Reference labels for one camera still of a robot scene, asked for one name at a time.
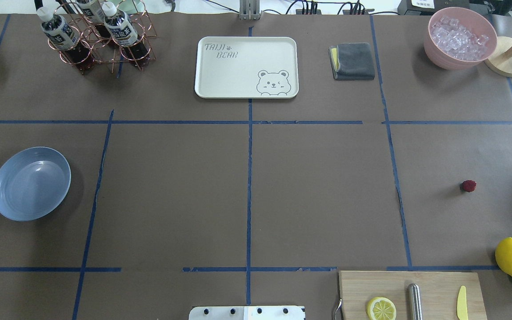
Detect pink bowl of ice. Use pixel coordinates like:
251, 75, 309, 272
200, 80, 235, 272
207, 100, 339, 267
424, 7, 498, 70

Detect red strawberry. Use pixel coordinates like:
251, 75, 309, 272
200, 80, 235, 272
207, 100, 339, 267
460, 180, 477, 193

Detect tea bottle white cap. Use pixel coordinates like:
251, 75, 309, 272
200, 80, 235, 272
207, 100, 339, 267
37, 7, 92, 72

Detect cream bear tray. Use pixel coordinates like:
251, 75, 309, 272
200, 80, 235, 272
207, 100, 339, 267
194, 36, 299, 99

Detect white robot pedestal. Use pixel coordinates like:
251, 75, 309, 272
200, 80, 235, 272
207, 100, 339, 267
188, 305, 306, 320

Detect copper wire bottle rack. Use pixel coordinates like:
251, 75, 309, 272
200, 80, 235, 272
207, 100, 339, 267
35, 0, 158, 75

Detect metal rod black cap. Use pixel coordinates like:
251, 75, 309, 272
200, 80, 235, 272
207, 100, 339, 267
407, 283, 423, 320

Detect yellow plastic knife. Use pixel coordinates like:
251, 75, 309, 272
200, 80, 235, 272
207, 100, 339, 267
456, 285, 468, 320

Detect lemon half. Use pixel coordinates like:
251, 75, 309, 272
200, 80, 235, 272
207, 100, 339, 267
366, 296, 397, 320

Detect blue plate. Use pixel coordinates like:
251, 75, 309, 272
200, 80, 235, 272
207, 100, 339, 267
0, 147, 72, 221

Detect grey folded cloth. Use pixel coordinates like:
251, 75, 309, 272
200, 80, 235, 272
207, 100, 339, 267
328, 42, 375, 80

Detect aluminium frame post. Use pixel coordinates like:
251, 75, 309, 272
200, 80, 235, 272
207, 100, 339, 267
239, 0, 261, 20

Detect wooden cutting board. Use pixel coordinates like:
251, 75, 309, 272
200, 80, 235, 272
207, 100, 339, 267
338, 271, 488, 320

